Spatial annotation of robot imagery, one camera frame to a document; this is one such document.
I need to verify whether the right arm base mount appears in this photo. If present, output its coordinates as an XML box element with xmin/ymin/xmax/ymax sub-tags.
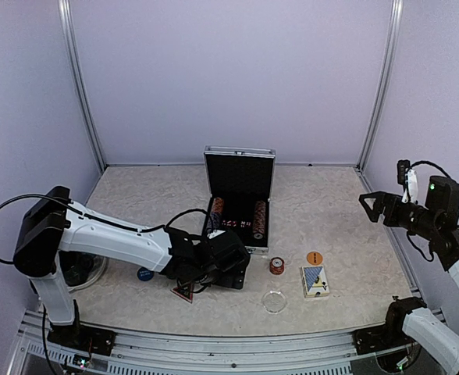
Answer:
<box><xmin>353</xmin><ymin>297</ymin><xmax>427</xmax><ymax>355</ymax></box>

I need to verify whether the black mug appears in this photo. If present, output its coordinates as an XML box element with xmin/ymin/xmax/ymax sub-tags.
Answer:
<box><xmin>59</xmin><ymin>252</ymin><xmax>95</xmax><ymax>287</ymax></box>

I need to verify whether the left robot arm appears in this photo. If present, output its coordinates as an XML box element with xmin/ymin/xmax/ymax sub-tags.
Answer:
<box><xmin>0</xmin><ymin>186</ymin><xmax>250</xmax><ymax>348</ymax></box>

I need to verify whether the orange big blind button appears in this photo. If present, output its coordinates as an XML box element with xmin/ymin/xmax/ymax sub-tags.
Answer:
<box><xmin>307</xmin><ymin>252</ymin><xmax>323</xmax><ymax>266</ymax></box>

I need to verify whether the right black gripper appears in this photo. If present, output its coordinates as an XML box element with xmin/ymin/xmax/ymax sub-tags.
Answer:
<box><xmin>360</xmin><ymin>191</ymin><xmax>441</xmax><ymax>240</ymax></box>

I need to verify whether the clear round tray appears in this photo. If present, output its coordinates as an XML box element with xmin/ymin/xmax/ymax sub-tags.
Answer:
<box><xmin>67</xmin><ymin>255</ymin><xmax>109</xmax><ymax>292</ymax></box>

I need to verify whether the front aluminium frame rail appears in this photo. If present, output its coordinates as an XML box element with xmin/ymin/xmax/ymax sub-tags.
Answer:
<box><xmin>16</xmin><ymin>312</ymin><xmax>459</xmax><ymax>375</ymax></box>

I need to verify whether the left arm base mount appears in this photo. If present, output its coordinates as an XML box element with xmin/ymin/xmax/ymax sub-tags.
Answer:
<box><xmin>48</xmin><ymin>322</ymin><xmax>116</xmax><ymax>356</ymax></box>

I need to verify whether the chip row in case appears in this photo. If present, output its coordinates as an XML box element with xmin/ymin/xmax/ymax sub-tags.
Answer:
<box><xmin>205</xmin><ymin>197</ymin><xmax>224</xmax><ymax>235</ymax></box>
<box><xmin>252</xmin><ymin>201</ymin><xmax>266</xmax><ymax>240</ymax></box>

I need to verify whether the right rear aluminium post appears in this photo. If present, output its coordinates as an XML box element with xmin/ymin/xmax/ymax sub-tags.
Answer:
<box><xmin>357</xmin><ymin>0</ymin><xmax>404</xmax><ymax>173</ymax></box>

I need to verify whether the clear round dealer puck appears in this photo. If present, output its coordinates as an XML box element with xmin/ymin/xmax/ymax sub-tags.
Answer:
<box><xmin>262</xmin><ymin>290</ymin><xmax>287</xmax><ymax>314</ymax></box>

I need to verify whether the blue playing card deck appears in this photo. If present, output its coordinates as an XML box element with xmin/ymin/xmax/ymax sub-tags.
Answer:
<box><xmin>300</xmin><ymin>265</ymin><xmax>330</xmax><ymax>298</ymax></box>

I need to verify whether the left chip row in case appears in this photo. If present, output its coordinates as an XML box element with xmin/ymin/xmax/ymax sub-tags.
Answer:
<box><xmin>205</xmin><ymin>197</ymin><xmax>224</xmax><ymax>235</ymax></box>

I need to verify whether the aluminium post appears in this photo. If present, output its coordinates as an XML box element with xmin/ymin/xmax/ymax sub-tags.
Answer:
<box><xmin>357</xmin><ymin>0</ymin><xmax>404</xmax><ymax>173</ymax></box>
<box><xmin>58</xmin><ymin>0</ymin><xmax>108</xmax><ymax>173</ymax></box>

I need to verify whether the aluminium poker case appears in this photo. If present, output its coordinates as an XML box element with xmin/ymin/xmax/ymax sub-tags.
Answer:
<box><xmin>204</xmin><ymin>145</ymin><xmax>276</xmax><ymax>255</ymax></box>

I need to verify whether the right chip row in case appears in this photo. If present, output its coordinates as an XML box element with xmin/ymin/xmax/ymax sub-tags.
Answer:
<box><xmin>252</xmin><ymin>201</ymin><xmax>266</xmax><ymax>240</ymax></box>

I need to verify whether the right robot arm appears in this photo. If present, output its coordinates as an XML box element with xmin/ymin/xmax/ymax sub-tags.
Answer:
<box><xmin>356</xmin><ymin>176</ymin><xmax>459</xmax><ymax>374</ymax></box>

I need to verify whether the red triangular dealer button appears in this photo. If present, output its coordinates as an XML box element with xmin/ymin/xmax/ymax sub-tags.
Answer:
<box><xmin>171</xmin><ymin>284</ymin><xmax>194</xmax><ymax>303</ymax></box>

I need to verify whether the red poker chip stack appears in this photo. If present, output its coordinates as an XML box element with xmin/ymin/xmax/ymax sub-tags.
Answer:
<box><xmin>269</xmin><ymin>257</ymin><xmax>285</xmax><ymax>275</ymax></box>

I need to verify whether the left rear aluminium post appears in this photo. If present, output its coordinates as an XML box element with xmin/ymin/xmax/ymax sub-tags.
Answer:
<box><xmin>58</xmin><ymin>0</ymin><xmax>108</xmax><ymax>173</ymax></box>

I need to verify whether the blue small blind button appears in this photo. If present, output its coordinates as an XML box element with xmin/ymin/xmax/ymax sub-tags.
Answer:
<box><xmin>137</xmin><ymin>267</ymin><xmax>155</xmax><ymax>282</ymax></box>

